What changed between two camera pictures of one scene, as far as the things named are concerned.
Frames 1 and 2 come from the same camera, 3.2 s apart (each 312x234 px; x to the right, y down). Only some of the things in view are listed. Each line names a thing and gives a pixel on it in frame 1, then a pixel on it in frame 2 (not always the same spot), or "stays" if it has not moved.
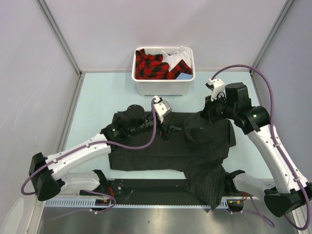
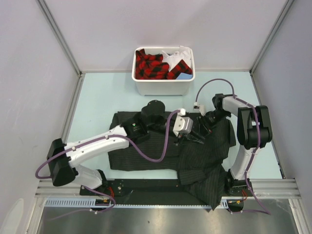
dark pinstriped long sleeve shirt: (198, 150) stays
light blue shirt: (184, 76) stays
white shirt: (173, 59) stays
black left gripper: (169, 129) to (191, 136)
